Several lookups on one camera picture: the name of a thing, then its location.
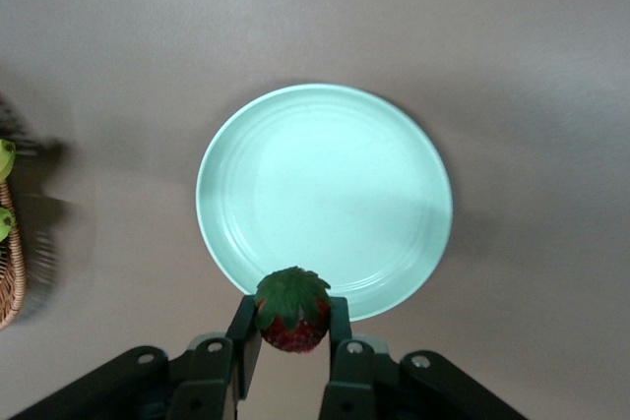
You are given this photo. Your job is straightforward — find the brown tablecloth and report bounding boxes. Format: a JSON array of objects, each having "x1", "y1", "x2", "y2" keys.
[{"x1": 0, "y1": 0, "x2": 630, "y2": 420}]

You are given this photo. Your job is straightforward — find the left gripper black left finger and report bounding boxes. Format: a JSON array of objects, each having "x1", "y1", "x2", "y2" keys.
[{"x1": 0, "y1": 294, "x2": 264, "y2": 420}]

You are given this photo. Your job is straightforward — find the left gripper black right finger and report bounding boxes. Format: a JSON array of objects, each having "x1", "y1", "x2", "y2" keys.
[{"x1": 317, "y1": 297, "x2": 528, "y2": 420}]

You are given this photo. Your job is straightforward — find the brown wicker basket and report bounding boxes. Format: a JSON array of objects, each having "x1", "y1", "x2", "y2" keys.
[{"x1": 0, "y1": 178, "x2": 27, "y2": 333}]

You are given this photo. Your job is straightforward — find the red toy strawberry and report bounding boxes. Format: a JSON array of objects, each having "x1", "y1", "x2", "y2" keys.
[{"x1": 253, "y1": 266, "x2": 333, "y2": 355}]

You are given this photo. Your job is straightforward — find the light green round plate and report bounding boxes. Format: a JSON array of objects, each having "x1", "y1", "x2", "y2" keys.
[{"x1": 195, "y1": 84, "x2": 454, "y2": 323}]

